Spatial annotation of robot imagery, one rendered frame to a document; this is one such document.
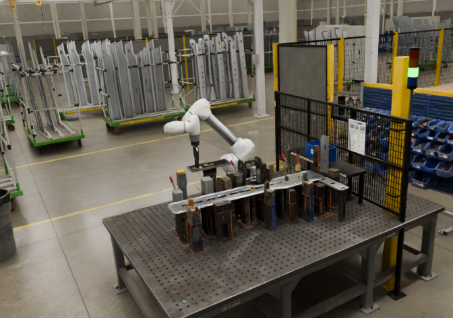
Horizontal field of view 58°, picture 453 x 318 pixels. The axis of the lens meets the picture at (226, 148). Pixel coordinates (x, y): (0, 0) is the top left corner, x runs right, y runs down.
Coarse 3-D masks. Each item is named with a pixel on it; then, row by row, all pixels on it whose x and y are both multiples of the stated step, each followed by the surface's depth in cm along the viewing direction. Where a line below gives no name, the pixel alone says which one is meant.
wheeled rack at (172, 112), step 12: (168, 60) 1066; (180, 60) 986; (96, 72) 992; (108, 96) 927; (168, 108) 1044; (180, 108) 1050; (108, 120) 984; (120, 120) 962; (132, 120) 969; (144, 120) 977; (180, 120) 1031
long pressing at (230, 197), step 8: (288, 176) 362; (296, 176) 361; (312, 176) 359; (320, 176) 358; (280, 184) 345; (288, 184) 344; (296, 184) 344; (216, 192) 335; (224, 192) 335; (232, 192) 334; (248, 192) 333; (256, 192) 332; (184, 200) 323; (200, 200) 323; (216, 200) 321; (232, 200) 322; (176, 208) 311; (184, 208) 310
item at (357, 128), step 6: (348, 120) 368; (354, 120) 361; (348, 126) 369; (354, 126) 362; (360, 126) 356; (366, 126) 349; (348, 132) 371; (354, 132) 364; (360, 132) 357; (348, 138) 372; (354, 138) 365; (360, 138) 358; (348, 144) 374; (354, 144) 367; (360, 144) 360; (348, 150) 375; (354, 150) 368; (360, 150) 361
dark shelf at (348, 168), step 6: (294, 150) 423; (300, 150) 422; (300, 156) 408; (306, 156) 402; (312, 162) 391; (330, 162) 381; (336, 162) 380; (342, 162) 379; (342, 168) 364; (348, 168) 363; (354, 168) 362; (360, 168) 361; (342, 174) 354; (348, 174) 349; (354, 174) 351; (360, 174) 354
